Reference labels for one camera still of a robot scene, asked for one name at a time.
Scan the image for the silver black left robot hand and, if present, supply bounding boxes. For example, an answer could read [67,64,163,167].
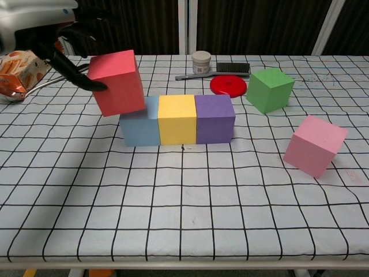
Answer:
[0,0,116,92]

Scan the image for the red foam cube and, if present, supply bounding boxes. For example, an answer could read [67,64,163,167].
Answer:
[86,49,147,118]

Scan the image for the light blue foam cube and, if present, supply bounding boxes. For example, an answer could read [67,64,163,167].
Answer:
[119,96,161,147]

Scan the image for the yellow foam cube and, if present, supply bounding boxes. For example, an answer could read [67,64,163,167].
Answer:
[157,94,198,145]

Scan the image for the purple foam cube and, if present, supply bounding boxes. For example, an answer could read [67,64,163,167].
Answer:
[195,94,236,145]

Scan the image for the green foam cube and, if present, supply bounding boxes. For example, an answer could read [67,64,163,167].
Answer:
[246,68,296,115]

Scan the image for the orange biscuit snack box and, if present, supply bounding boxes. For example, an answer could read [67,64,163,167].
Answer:
[0,39,66,96]

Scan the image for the dark corrugated partition panel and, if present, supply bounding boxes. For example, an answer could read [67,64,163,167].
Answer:
[195,0,335,55]
[321,0,369,57]
[77,0,180,55]

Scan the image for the small white lidded jar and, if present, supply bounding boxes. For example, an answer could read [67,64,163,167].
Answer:
[191,51,212,74]

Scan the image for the grey brush black bristles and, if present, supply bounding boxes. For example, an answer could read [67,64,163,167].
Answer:
[175,62,250,81]

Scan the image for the red round plastic lid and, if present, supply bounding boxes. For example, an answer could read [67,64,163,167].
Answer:
[209,74,248,98]

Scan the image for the white black checkered tablecloth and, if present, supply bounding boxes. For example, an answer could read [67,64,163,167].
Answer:
[0,54,369,263]

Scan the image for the pink foam cube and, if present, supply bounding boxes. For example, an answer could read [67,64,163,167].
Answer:
[283,114,349,179]

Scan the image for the steel ladle black handle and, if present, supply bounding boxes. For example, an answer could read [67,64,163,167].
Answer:
[0,63,90,104]

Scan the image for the white partition frame post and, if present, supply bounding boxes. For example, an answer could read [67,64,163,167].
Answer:
[311,0,345,55]
[178,0,197,55]

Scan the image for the grey metal table frame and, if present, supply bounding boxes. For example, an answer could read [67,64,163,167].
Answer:
[0,253,369,277]

